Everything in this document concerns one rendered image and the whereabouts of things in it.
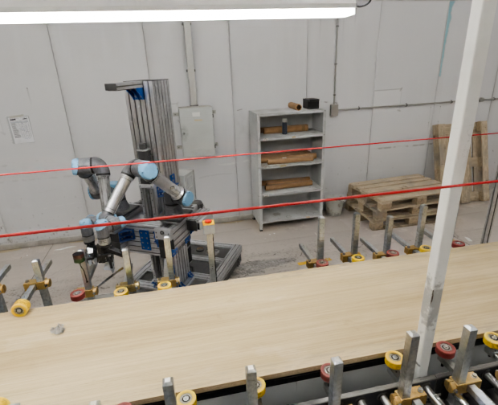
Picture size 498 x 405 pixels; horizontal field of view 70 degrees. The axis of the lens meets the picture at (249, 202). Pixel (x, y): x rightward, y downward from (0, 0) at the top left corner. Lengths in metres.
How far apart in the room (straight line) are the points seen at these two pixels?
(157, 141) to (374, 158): 3.65
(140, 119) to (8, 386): 1.89
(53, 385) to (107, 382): 0.22
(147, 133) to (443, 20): 4.45
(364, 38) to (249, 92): 1.68
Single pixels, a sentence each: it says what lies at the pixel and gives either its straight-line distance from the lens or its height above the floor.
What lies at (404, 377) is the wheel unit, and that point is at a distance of 1.66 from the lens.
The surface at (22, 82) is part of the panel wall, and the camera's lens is 4.93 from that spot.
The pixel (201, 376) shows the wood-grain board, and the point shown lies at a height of 0.90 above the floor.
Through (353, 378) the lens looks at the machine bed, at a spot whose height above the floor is 0.75.
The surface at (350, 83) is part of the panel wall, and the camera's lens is 5.30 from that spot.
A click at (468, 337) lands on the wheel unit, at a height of 1.10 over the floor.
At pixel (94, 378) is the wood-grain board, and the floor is 0.90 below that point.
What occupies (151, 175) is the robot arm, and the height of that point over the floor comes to 1.47.
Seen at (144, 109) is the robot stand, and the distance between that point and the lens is 2.91.
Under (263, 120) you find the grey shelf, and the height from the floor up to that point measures 1.40.
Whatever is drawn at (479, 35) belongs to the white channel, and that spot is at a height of 2.17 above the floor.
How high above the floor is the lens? 2.12
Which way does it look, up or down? 21 degrees down
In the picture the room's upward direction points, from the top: 2 degrees counter-clockwise
